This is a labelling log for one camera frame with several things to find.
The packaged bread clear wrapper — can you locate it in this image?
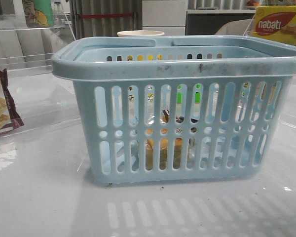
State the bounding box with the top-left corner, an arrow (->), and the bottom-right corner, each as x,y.
145,110 -> 196,170

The light blue plastic basket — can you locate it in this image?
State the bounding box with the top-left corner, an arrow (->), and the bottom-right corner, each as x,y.
52,35 -> 296,184

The cream paper cup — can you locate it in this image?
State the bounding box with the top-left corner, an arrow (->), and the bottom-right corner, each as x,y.
117,30 -> 165,37

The white cabinet background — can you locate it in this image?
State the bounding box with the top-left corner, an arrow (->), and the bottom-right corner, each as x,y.
142,0 -> 187,36

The brown wafer snack packet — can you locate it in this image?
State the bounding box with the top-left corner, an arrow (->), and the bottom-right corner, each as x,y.
0,69 -> 24,134

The clear acrylic shelf left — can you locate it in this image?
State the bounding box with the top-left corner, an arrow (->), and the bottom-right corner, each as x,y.
0,13 -> 75,77

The green yellow cartoon package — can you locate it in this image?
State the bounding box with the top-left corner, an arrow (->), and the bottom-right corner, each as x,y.
22,0 -> 54,28

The yellow nabati wafer box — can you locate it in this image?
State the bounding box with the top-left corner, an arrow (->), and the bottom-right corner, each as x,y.
249,5 -> 296,46

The clear acrylic stand right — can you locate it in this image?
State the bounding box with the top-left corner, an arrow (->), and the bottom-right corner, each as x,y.
246,14 -> 296,45

